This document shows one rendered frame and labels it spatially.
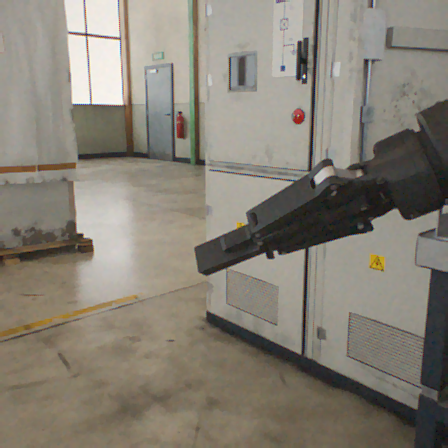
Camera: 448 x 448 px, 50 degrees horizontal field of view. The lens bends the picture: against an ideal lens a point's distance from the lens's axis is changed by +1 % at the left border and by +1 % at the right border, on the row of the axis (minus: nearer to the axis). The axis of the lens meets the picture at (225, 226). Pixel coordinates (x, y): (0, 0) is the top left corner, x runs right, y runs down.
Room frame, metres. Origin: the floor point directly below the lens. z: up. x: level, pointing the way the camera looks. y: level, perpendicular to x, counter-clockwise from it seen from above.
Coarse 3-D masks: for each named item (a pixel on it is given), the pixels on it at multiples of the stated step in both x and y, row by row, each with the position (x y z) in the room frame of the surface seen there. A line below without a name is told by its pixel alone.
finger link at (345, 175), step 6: (324, 168) 0.39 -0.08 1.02; (330, 168) 0.39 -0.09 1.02; (336, 168) 0.40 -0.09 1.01; (318, 174) 0.40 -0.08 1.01; (324, 174) 0.39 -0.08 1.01; (330, 174) 0.39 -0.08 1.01; (336, 174) 0.39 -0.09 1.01; (342, 174) 0.39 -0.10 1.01; (348, 174) 0.40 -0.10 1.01; (354, 174) 0.40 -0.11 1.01; (360, 174) 0.40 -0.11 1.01; (318, 180) 0.39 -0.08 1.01; (342, 180) 0.40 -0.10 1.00; (348, 180) 0.40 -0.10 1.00; (336, 192) 0.40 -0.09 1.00
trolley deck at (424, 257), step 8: (424, 232) 0.85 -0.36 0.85; (432, 232) 0.86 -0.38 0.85; (424, 240) 0.83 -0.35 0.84; (432, 240) 0.82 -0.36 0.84; (440, 240) 0.81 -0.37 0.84; (416, 248) 0.84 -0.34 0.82; (424, 248) 0.83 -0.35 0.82; (432, 248) 0.82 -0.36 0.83; (440, 248) 0.81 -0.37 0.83; (416, 256) 0.84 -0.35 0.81; (424, 256) 0.83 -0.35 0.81; (432, 256) 0.82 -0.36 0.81; (440, 256) 0.81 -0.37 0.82; (416, 264) 0.84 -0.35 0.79; (424, 264) 0.83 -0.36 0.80; (432, 264) 0.82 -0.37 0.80; (440, 264) 0.81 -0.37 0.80
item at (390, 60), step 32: (352, 0) 1.08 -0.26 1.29; (384, 0) 1.12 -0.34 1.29; (416, 0) 1.15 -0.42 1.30; (352, 32) 1.07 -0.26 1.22; (384, 32) 1.09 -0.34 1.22; (416, 32) 1.13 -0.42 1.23; (352, 64) 1.07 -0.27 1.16; (384, 64) 1.12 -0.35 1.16; (416, 64) 1.16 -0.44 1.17; (352, 96) 1.06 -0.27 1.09; (384, 96) 1.13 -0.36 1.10; (416, 96) 1.16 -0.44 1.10; (352, 128) 1.06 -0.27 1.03; (384, 128) 1.13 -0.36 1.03; (416, 128) 1.17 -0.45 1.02; (352, 160) 1.06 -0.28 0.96
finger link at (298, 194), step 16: (304, 176) 0.41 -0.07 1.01; (336, 176) 0.39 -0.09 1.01; (288, 192) 0.41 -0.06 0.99; (304, 192) 0.40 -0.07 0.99; (320, 192) 0.39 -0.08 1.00; (256, 208) 0.43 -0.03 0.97; (272, 208) 0.42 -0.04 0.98; (288, 208) 0.41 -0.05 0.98; (304, 208) 0.40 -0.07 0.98; (272, 224) 0.42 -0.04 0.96
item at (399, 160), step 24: (384, 144) 0.41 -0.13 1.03; (408, 144) 0.40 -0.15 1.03; (360, 168) 0.41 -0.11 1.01; (384, 168) 0.39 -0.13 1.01; (408, 168) 0.39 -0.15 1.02; (432, 168) 0.38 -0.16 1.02; (360, 192) 0.40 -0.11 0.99; (384, 192) 0.41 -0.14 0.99; (408, 192) 0.39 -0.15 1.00; (432, 192) 0.38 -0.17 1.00; (408, 216) 0.40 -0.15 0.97
